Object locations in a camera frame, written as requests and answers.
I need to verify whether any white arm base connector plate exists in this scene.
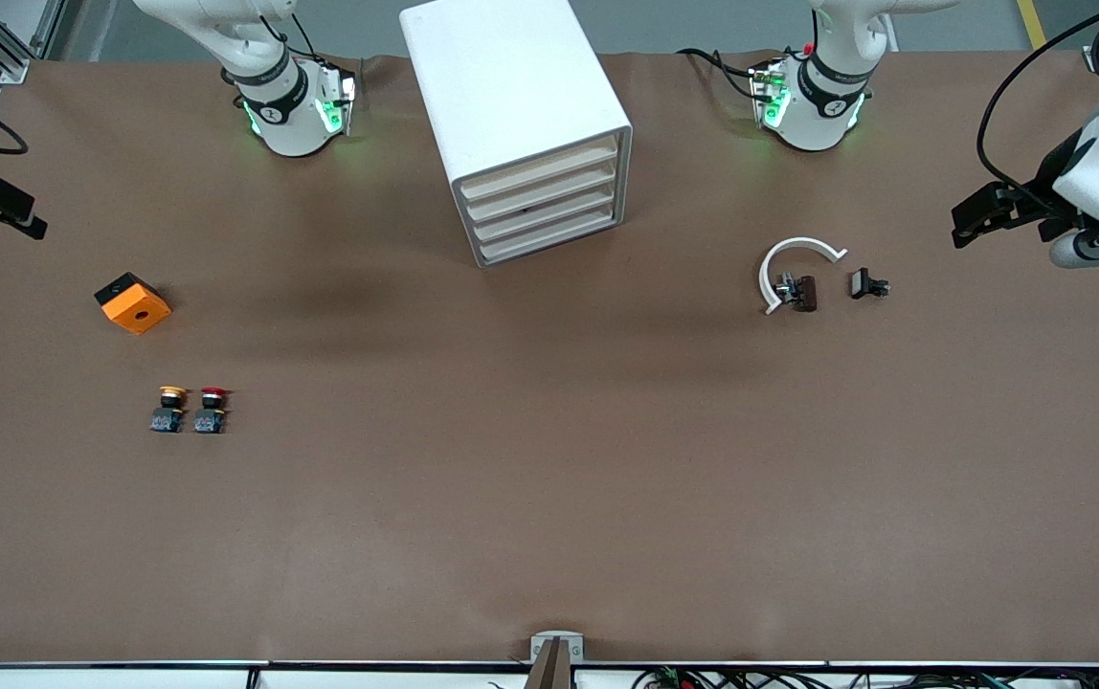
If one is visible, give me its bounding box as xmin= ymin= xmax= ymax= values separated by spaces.
xmin=318 ymin=62 xmax=359 ymax=137
xmin=749 ymin=57 xmax=792 ymax=127

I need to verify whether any yellow push button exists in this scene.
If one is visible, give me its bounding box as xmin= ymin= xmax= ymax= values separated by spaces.
xmin=149 ymin=386 xmax=190 ymax=434

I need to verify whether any red push button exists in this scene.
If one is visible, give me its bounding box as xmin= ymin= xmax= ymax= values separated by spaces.
xmin=192 ymin=386 xmax=233 ymax=434

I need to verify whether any orange and black box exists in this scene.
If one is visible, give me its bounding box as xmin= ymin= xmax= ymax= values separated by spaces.
xmin=94 ymin=272 xmax=172 ymax=336

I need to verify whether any small brown component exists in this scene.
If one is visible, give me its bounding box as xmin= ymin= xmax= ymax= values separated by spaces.
xmin=774 ymin=273 xmax=819 ymax=313

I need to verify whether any white curved plastic piece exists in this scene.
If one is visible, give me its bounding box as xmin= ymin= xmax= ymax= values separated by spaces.
xmin=758 ymin=236 xmax=848 ymax=316

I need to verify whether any brown table cover mat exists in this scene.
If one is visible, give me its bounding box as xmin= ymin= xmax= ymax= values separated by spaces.
xmin=0 ymin=50 xmax=1099 ymax=666

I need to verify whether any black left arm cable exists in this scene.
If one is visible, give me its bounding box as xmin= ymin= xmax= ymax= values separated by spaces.
xmin=977 ymin=0 xmax=1099 ymax=194

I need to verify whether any black base cable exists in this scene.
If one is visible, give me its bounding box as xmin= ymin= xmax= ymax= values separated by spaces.
xmin=258 ymin=0 xmax=323 ymax=70
xmin=676 ymin=46 xmax=780 ymax=101

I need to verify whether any white table edge rail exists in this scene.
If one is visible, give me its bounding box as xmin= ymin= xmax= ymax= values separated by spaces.
xmin=0 ymin=660 xmax=1099 ymax=689

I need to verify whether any small grey metal bracket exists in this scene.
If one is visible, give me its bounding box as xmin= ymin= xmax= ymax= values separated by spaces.
xmin=530 ymin=632 xmax=584 ymax=663

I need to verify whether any brown camera post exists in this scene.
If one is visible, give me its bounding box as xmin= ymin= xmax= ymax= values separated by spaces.
xmin=524 ymin=639 xmax=574 ymax=689

